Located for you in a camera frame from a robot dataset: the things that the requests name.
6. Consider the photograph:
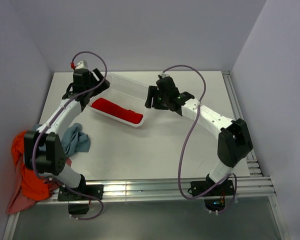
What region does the pink t shirt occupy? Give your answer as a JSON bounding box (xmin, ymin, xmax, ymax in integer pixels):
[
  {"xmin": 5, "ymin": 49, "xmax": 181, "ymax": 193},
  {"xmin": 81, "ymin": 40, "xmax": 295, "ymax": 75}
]
[{"xmin": 6, "ymin": 157, "xmax": 73, "ymax": 215}]

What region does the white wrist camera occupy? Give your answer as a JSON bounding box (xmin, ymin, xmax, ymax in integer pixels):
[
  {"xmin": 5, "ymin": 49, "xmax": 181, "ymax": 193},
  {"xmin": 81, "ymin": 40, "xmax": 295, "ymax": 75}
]
[
  {"xmin": 158, "ymin": 72, "xmax": 170, "ymax": 79},
  {"xmin": 70, "ymin": 60, "xmax": 88, "ymax": 70}
]

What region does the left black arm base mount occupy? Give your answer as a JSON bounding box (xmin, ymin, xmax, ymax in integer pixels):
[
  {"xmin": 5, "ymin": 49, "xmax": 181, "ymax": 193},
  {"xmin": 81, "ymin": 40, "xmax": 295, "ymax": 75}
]
[{"xmin": 57, "ymin": 184, "xmax": 104, "ymax": 220}]

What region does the blue grey t shirt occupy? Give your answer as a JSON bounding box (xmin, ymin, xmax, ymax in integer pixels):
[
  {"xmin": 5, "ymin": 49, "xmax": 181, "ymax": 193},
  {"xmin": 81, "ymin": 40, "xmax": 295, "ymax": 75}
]
[{"xmin": 31, "ymin": 122, "xmax": 92, "ymax": 156}]

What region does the white plastic perforated basket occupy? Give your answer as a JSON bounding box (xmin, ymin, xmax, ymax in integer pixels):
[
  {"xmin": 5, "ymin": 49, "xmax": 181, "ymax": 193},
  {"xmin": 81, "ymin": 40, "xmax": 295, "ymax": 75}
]
[{"xmin": 88, "ymin": 73, "xmax": 149, "ymax": 128}]

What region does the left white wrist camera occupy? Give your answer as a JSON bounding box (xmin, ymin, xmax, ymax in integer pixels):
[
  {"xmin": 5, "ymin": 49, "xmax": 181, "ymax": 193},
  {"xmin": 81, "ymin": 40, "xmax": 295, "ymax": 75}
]
[{"xmin": 70, "ymin": 60, "xmax": 88, "ymax": 70}]

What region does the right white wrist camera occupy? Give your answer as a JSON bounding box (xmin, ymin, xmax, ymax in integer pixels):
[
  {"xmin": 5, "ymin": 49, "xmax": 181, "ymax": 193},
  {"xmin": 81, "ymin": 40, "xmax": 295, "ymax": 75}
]
[{"xmin": 158, "ymin": 72, "xmax": 170, "ymax": 79}]

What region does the aluminium right side rail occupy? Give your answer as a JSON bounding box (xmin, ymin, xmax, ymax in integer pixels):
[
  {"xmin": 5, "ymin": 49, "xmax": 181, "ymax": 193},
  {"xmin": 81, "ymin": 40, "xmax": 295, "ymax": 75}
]
[{"xmin": 221, "ymin": 70, "xmax": 263, "ymax": 178}]

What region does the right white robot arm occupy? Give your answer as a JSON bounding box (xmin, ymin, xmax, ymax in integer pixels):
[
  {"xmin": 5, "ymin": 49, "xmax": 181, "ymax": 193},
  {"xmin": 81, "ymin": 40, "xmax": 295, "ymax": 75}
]
[{"xmin": 145, "ymin": 74, "xmax": 253, "ymax": 195}]

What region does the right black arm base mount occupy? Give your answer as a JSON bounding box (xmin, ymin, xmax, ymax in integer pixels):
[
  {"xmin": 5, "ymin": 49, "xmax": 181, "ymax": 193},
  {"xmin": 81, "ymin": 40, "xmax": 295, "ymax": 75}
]
[{"xmin": 187, "ymin": 180, "xmax": 236, "ymax": 209}]

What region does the aluminium front rail frame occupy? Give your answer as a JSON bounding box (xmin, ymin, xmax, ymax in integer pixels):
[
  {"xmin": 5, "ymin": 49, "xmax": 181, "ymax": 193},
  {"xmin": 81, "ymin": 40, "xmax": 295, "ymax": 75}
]
[{"xmin": 3, "ymin": 177, "xmax": 281, "ymax": 240}]

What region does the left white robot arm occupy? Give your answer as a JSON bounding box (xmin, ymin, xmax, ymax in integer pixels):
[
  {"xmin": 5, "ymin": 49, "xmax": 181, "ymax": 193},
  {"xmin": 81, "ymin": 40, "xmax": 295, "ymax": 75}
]
[{"xmin": 23, "ymin": 68, "xmax": 110, "ymax": 200}]

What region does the red t shirt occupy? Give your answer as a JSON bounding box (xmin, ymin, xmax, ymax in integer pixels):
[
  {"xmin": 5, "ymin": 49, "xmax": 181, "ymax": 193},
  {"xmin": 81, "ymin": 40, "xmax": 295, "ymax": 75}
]
[{"xmin": 91, "ymin": 97, "xmax": 144, "ymax": 124}]

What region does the orange t shirt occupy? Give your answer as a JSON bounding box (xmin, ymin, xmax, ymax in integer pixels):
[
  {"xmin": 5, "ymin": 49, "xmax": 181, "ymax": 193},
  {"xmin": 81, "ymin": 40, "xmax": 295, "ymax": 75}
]
[{"xmin": 11, "ymin": 131, "xmax": 58, "ymax": 202}]

